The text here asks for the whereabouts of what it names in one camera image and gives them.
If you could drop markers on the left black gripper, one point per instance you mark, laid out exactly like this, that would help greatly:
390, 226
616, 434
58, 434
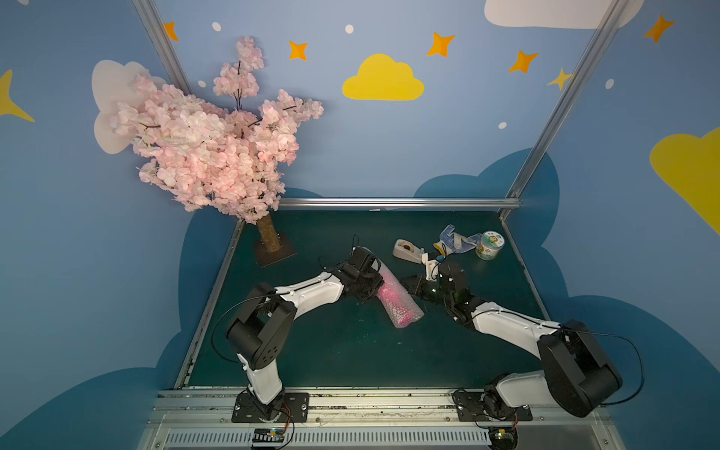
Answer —
370, 279

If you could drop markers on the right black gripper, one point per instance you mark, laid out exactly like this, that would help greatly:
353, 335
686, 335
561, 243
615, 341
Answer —
427, 286

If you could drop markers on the clear bubble wrap sheet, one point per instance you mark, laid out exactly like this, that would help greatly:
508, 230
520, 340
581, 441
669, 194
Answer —
390, 278

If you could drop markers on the pink plastic wine glass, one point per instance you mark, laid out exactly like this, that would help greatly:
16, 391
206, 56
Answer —
399, 305

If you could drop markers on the beige tape dispenser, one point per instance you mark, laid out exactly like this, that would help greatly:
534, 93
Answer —
407, 251

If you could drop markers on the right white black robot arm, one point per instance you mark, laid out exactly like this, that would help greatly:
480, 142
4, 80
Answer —
576, 374

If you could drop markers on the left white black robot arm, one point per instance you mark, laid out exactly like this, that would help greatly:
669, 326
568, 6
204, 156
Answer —
263, 321

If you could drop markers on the black square tree base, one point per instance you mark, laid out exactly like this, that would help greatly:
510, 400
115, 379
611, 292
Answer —
282, 251

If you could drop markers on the right controller circuit board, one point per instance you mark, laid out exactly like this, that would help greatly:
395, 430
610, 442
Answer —
503, 439

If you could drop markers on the controller circuit board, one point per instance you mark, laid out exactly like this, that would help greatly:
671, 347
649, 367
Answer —
503, 439
268, 437

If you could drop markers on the pink cherry blossom tree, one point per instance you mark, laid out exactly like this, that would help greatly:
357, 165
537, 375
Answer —
209, 156

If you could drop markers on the left controller circuit board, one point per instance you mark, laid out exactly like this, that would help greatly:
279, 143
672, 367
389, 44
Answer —
268, 437

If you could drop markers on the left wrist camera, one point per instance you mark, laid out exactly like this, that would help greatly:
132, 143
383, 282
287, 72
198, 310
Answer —
364, 260

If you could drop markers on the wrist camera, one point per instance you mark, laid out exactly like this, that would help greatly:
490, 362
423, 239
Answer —
364, 260
431, 261

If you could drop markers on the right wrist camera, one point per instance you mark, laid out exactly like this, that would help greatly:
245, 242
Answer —
431, 261

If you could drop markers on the rear aluminium frame bar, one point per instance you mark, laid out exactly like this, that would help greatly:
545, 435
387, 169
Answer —
398, 203

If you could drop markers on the right aluminium frame post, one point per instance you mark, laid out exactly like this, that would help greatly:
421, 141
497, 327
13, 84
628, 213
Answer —
600, 41

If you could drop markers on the aluminium frame post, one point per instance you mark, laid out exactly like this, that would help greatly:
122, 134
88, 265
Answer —
600, 41
154, 26

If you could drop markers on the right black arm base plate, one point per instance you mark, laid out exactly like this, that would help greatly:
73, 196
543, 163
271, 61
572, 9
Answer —
481, 406

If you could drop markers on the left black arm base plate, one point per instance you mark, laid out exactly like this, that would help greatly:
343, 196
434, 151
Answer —
287, 406

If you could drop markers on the aluminium front rail frame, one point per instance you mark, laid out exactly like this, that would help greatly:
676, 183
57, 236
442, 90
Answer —
378, 418

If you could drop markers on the left aluminium frame post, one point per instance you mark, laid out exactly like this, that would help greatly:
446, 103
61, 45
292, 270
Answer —
154, 26

